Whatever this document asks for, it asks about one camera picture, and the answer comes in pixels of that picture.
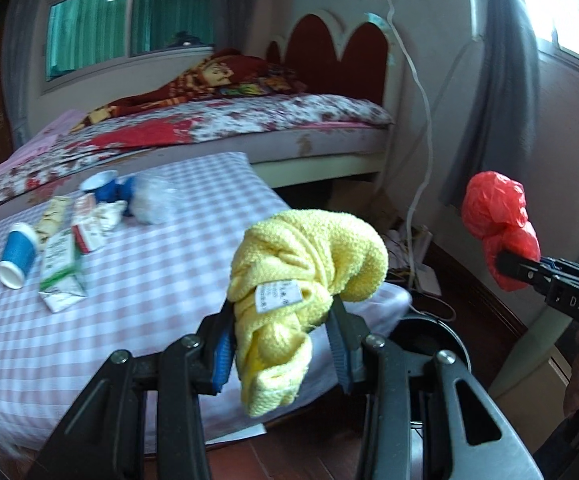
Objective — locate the cream paper bag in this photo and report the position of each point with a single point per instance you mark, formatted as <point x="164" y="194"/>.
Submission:
<point x="53" y="220"/>

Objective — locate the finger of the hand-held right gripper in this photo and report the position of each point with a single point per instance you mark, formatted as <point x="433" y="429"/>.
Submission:
<point x="517" y="262"/>

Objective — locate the grey patterned curtain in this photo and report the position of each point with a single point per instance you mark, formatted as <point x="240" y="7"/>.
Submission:
<point x="499" y="85"/>

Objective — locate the yellow cloth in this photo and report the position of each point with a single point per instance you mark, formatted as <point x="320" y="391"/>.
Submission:
<point x="309" y="250"/>

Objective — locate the checked tablecloth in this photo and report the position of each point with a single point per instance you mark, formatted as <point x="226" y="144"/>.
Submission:
<point x="144" y="285"/>

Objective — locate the crushed blue paper cup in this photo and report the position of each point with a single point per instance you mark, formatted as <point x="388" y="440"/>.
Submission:
<point x="111" y="191"/>

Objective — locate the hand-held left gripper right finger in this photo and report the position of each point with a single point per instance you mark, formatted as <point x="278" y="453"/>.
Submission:
<point x="339" y="355"/>

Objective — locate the black trash bin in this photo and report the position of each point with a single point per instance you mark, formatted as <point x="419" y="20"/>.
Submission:
<point x="429" y="340"/>

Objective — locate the white box device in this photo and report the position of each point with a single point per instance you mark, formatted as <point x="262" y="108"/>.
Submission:
<point x="428" y="280"/>

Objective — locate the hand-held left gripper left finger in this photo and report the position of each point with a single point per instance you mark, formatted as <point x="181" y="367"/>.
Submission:
<point x="223" y="360"/>

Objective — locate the bed with floral sheet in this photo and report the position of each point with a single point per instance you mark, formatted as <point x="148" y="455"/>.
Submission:
<point x="319" y="135"/>

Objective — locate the colourful printed cloth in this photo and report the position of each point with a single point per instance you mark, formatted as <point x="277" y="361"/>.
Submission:
<point x="264" y="82"/>

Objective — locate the red patterned blanket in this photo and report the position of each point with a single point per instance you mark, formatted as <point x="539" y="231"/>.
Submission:
<point x="194" y="80"/>

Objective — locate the green and white carton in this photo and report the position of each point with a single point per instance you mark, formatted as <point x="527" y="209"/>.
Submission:
<point x="61" y="270"/>

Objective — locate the red and white carton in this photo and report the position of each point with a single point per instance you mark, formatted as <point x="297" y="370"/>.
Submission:
<point x="88" y="227"/>

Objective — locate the red plastic bag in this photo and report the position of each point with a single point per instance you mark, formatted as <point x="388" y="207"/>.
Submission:
<point x="494" y="205"/>

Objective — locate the window with green curtain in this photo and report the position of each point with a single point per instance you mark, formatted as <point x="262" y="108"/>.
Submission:
<point x="169" y="10"/>

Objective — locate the white tissue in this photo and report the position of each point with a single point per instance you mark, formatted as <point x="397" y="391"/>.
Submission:
<point x="110" y="216"/>

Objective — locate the red and white headboard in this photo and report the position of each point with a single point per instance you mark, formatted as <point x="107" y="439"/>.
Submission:
<point x="319" y="60"/>

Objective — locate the clear plastic bag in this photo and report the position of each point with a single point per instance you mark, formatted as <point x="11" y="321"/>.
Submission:
<point x="154" y="200"/>

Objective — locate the pink cloth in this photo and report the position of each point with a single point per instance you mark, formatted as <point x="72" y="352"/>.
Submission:
<point x="44" y="135"/>

